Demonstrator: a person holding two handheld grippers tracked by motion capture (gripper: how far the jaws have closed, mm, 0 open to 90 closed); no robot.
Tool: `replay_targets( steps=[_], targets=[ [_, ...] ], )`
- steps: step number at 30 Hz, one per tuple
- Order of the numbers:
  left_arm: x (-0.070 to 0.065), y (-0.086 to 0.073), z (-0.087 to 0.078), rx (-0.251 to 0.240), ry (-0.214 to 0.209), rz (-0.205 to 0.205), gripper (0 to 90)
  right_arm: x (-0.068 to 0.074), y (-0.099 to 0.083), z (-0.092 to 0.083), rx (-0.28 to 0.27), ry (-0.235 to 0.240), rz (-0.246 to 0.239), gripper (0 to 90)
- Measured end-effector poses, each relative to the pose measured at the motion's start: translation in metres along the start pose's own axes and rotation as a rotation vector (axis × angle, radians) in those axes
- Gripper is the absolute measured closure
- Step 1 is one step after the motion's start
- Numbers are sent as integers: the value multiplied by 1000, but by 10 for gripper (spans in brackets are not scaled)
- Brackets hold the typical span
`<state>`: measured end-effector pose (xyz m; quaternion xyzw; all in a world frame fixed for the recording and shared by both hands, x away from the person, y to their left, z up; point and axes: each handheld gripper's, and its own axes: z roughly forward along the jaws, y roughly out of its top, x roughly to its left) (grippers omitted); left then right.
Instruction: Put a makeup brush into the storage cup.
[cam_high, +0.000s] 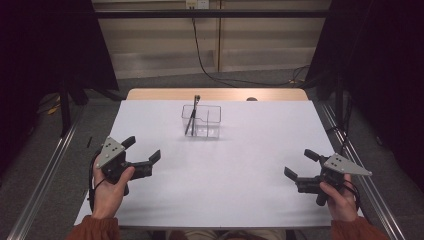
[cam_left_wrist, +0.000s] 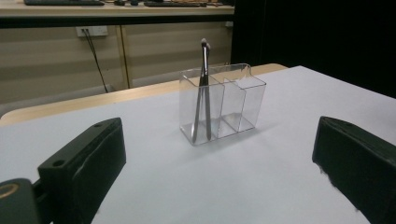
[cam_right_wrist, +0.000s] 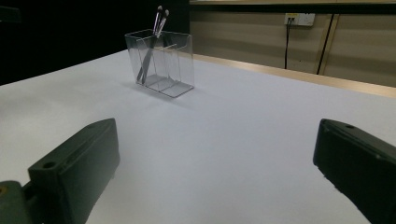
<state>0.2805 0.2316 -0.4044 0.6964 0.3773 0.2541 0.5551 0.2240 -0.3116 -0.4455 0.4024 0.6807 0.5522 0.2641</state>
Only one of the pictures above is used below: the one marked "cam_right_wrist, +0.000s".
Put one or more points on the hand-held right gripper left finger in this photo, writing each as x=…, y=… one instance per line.
x=77, y=168

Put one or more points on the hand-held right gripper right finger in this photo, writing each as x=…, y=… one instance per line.
x=364, y=168

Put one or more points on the clear acrylic organizer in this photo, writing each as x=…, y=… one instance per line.
x=177, y=68

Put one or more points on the black makeup brush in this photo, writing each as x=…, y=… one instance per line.
x=158, y=18
x=162, y=23

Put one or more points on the black curtain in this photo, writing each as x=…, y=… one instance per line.
x=62, y=37

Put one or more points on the white table cover sheet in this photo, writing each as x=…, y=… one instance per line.
x=218, y=140

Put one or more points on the black horizontal bar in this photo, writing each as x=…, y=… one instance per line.
x=249, y=8

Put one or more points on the white wall socket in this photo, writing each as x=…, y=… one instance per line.
x=300, y=19

